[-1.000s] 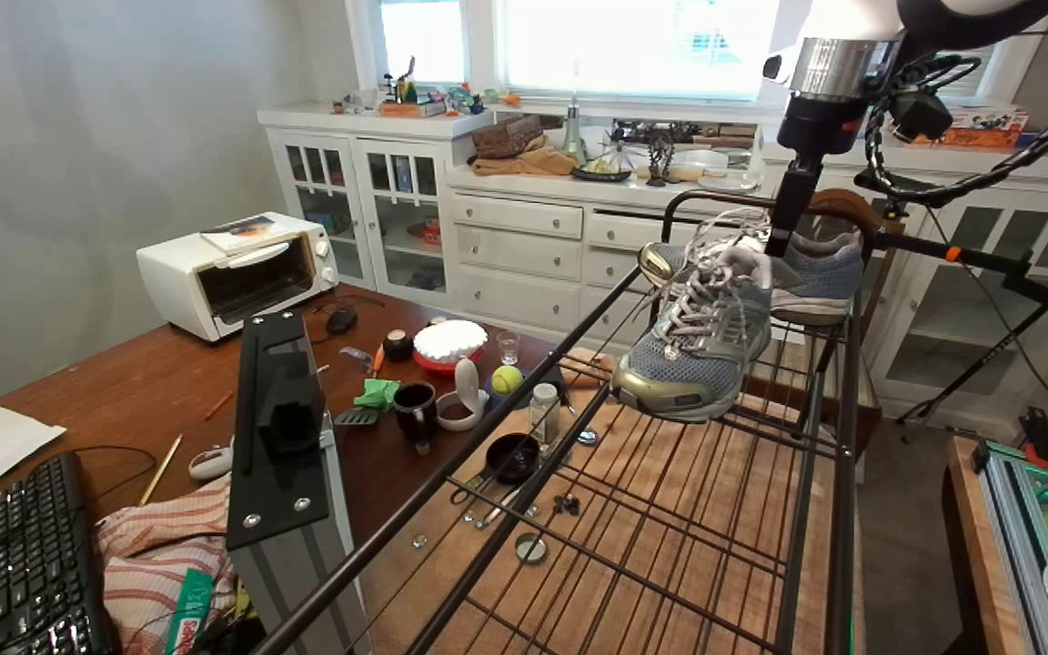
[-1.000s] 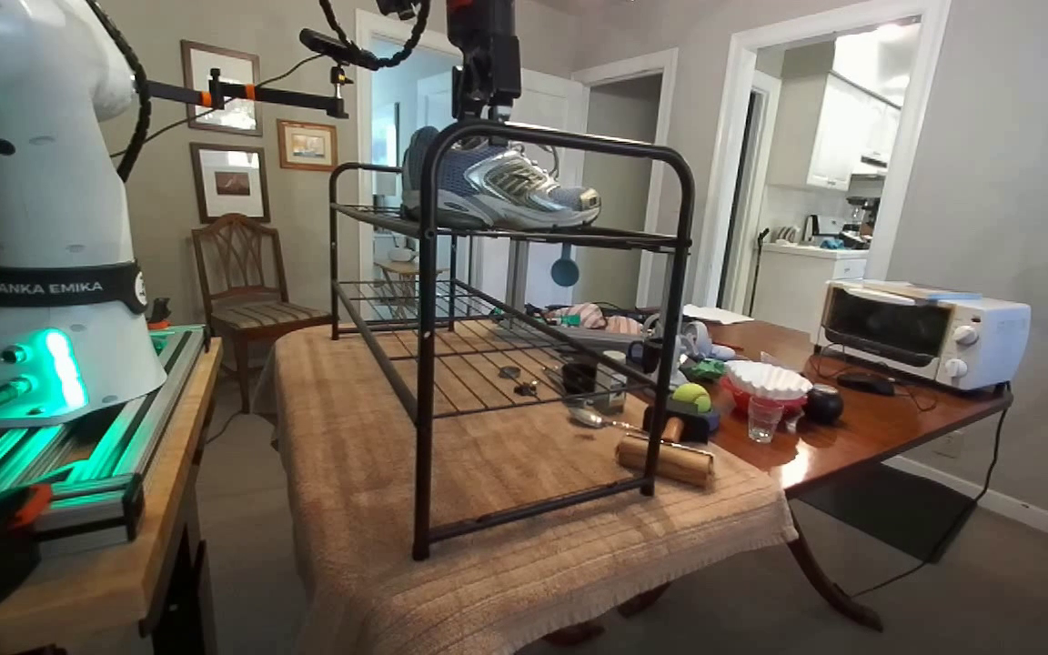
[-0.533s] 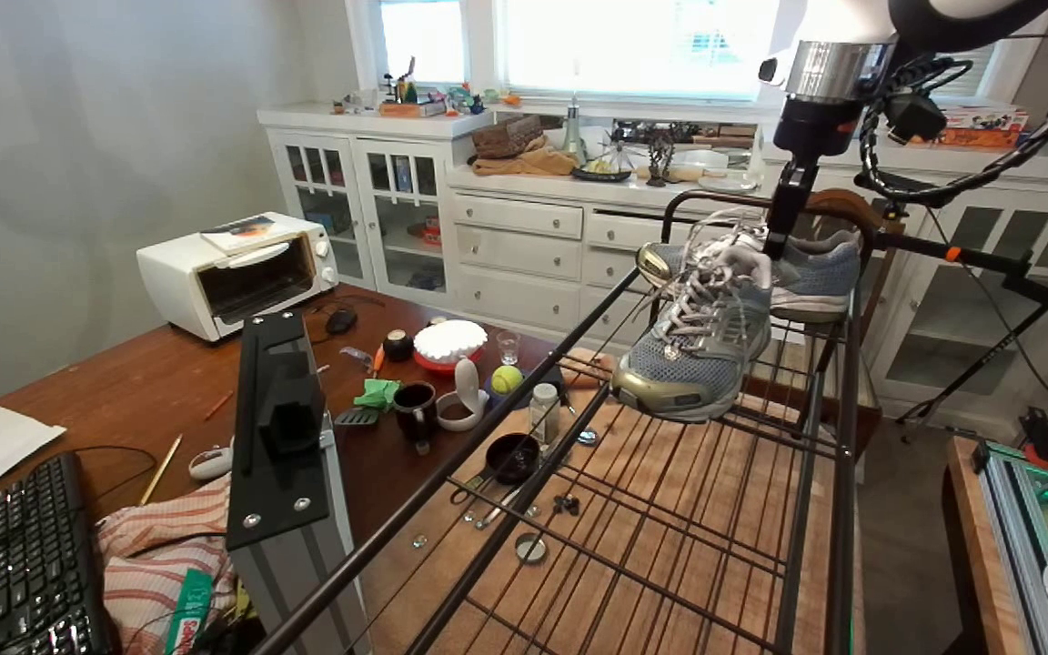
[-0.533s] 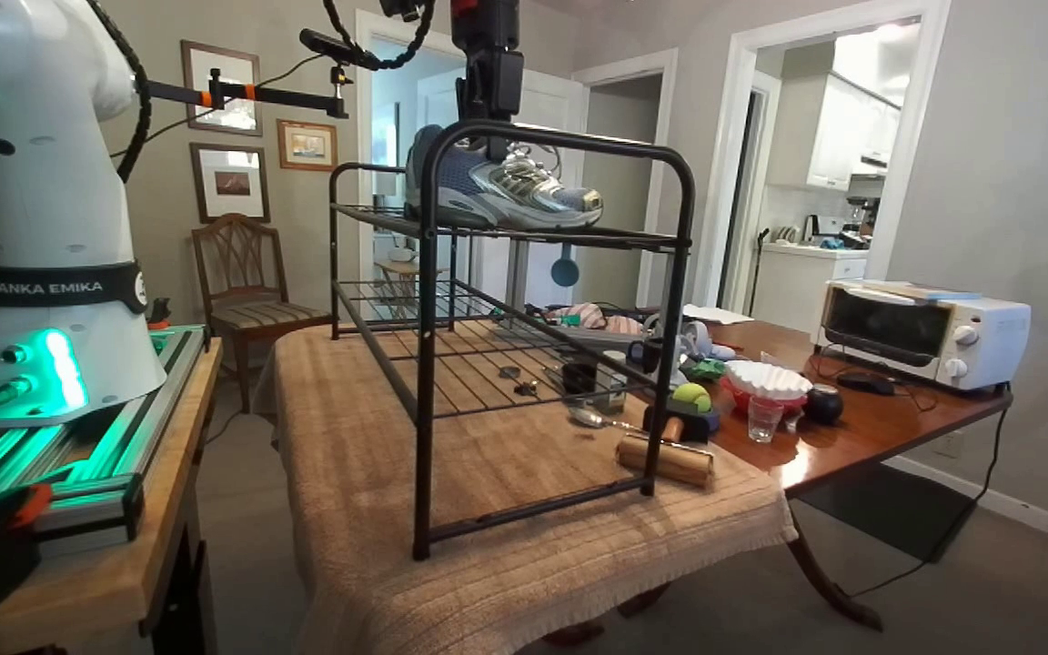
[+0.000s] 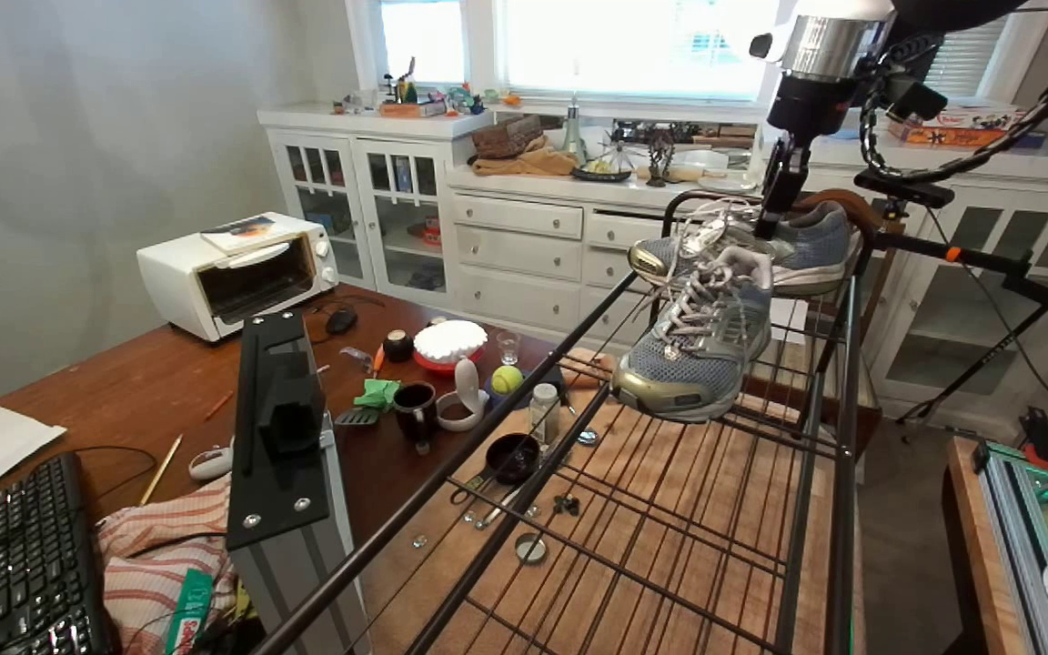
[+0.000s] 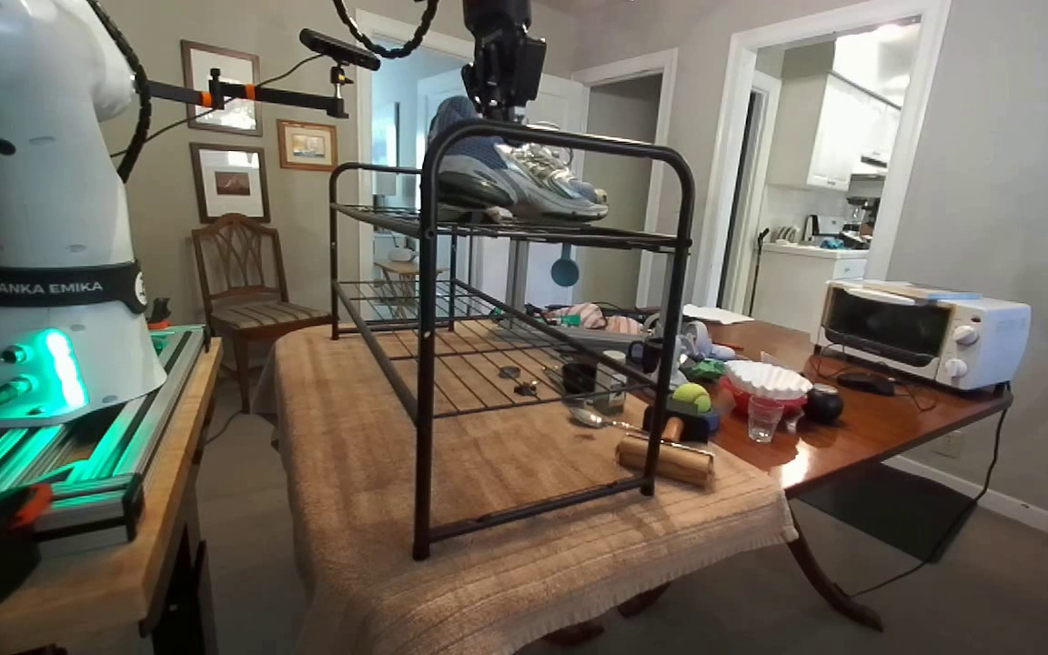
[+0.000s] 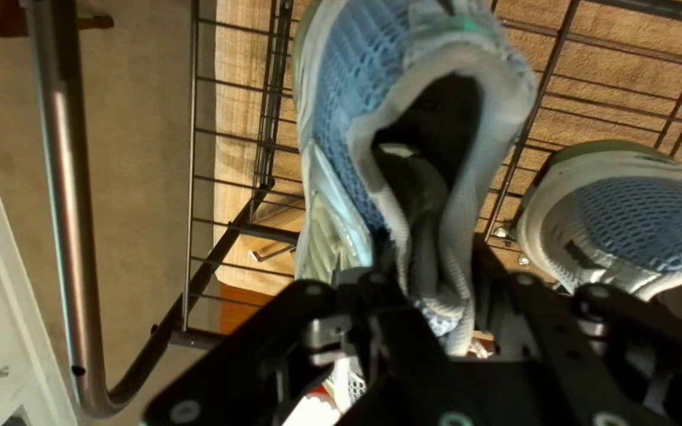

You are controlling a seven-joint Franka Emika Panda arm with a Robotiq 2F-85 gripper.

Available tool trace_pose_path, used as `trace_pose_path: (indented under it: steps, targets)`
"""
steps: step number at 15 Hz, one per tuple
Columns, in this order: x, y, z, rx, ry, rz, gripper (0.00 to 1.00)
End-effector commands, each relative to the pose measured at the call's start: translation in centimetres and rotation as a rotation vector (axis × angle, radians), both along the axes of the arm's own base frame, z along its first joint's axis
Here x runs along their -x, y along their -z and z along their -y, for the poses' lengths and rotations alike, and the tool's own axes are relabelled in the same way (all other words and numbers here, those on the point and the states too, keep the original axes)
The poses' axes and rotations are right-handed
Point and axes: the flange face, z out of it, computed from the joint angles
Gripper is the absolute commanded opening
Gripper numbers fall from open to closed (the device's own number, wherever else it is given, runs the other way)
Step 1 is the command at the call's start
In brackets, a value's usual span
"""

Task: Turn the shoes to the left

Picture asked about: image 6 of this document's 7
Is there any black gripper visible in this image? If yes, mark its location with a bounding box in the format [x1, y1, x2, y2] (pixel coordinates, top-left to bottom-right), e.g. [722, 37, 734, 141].
[457, 0, 551, 126]

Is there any blue white sneaker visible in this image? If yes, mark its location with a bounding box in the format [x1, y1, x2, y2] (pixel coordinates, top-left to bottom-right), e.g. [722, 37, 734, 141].
[430, 134, 616, 224]
[421, 94, 611, 210]

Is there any blue hanging ladle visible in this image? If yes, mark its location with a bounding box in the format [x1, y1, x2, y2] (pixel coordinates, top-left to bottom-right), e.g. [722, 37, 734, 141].
[547, 240, 585, 291]

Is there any small framed picture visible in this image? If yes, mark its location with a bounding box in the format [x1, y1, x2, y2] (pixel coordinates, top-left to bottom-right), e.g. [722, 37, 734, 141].
[274, 118, 342, 175]

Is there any colourful plush toy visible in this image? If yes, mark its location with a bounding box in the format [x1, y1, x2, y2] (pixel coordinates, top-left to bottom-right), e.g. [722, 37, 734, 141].
[538, 298, 652, 344]

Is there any black boom with orange clamps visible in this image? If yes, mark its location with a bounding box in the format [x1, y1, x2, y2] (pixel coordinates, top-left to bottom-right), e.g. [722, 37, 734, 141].
[136, 67, 352, 126]

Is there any black metal shoe rack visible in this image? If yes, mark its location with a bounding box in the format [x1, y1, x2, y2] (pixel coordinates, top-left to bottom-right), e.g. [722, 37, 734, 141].
[329, 118, 700, 564]

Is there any black cup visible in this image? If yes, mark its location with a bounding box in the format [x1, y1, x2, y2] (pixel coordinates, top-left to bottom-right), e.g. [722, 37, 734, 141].
[561, 354, 600, 399]

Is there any large framed picture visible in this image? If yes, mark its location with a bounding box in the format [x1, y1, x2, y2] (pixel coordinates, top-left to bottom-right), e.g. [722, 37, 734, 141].
[178, 37, 266, 141]

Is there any dark framed picture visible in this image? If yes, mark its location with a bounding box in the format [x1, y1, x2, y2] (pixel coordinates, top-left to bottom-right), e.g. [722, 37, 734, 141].
[184, 137, 274, 224]

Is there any wooden chair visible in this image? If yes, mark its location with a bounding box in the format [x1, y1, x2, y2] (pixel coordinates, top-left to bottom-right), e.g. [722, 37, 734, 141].
[190, 210, 335, 417]

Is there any dark green bowl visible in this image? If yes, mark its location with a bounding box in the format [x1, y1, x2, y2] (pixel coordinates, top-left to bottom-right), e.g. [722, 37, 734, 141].
[677, 354, 728, 388]

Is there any green tennis ball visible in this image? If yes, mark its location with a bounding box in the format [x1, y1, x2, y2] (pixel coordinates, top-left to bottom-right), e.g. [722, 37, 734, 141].
[667, 380, 718, 417]

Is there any white kitchen counter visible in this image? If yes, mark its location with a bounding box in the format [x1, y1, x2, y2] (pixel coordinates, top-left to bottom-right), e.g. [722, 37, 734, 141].
[748, 235, 877, 333]

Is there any white kitchen cabinet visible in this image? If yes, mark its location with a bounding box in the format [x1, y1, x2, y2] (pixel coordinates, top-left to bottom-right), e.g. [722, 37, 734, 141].
[802, 68, 907, 198]

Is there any black blue block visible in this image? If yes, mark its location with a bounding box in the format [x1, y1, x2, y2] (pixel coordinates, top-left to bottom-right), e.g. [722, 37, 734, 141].
[640, 399, 728, 447]

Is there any white bowl with red rim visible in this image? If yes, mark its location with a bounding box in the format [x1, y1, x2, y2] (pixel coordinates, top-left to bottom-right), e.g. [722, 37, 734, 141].
[718, 356, 817, 424]

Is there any wooden roller block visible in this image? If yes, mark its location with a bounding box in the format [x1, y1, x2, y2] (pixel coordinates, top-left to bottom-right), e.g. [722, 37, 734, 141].
[611, 432, 722, 495]

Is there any tan woven tablecloth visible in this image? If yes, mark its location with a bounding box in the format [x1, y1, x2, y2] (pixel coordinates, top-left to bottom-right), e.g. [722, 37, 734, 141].
[257, 316, 802, 655]

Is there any clear plastic cup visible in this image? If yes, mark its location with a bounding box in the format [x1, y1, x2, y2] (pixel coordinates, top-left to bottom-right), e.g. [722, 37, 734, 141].
[742, 388, 785, 447]

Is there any black round object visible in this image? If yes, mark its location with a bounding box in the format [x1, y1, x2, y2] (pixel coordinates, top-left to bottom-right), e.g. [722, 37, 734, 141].
[802, 383, 847, 430]

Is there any black remote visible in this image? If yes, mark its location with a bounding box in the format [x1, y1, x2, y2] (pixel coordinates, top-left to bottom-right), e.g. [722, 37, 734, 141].
[834, 364, 907, 399]

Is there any white toaster oven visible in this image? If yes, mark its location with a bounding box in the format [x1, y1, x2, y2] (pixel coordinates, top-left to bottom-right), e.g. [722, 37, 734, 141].
[813, 278, 1038, 396]

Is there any dark wooden dining table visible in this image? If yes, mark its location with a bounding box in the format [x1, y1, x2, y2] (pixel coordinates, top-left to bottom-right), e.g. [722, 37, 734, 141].
[547, 316, 1018, 649]

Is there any wooden workbench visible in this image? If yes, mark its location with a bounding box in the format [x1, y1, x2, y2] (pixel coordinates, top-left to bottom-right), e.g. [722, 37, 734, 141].
[0, 333, 229, 655]

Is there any black camera on boom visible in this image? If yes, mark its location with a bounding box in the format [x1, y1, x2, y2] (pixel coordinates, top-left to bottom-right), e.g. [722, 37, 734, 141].
[293, 24, 384, 75]

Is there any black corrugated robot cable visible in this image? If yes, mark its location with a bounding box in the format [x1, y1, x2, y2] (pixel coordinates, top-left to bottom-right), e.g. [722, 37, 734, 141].
[82, 0, 445, 190]

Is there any green lit aluminium base frame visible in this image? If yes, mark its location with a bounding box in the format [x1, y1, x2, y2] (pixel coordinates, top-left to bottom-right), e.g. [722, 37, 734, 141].
[0, 321, 209, 544]

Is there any black toaster power cable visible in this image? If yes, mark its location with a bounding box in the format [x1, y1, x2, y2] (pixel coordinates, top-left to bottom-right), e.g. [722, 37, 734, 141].
[847, 396, 1018, 605]

